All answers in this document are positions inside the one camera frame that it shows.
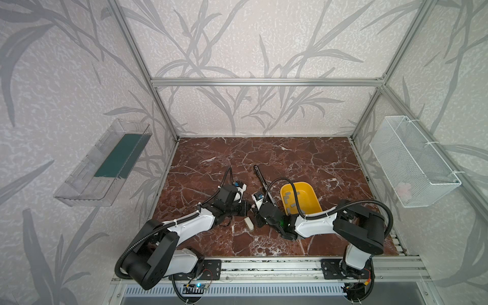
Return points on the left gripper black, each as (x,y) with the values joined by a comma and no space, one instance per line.
(241,208)

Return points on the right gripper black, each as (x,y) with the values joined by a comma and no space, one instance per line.
(261,213)

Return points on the black stapler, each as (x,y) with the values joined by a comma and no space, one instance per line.
(263,182)

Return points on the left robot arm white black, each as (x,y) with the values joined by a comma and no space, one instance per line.
(154,255)

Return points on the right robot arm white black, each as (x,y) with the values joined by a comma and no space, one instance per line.
(364,224)

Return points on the yellow plastic tray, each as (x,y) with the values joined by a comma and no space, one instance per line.
(308,201)

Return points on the left circuit board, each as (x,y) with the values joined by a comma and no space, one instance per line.
(197,288)

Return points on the circuit board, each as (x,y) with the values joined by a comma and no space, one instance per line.
(356,293)
(197,288)

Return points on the right circuit board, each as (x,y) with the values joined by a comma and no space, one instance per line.
(356,293)

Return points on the pink object in basket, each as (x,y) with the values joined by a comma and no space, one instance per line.
(404,191)

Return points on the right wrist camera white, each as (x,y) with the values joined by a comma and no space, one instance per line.
(258,199)

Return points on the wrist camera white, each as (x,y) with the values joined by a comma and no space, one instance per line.
(258,199)
(241,188)

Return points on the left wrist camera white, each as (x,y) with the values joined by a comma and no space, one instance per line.
(241,188)

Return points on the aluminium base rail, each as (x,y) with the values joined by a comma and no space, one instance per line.
(313,270)

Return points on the clear acrylic wall shelf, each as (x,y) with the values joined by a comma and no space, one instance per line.
(102,173)

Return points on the white wire mesh basket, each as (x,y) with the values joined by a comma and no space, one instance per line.
(406,155)

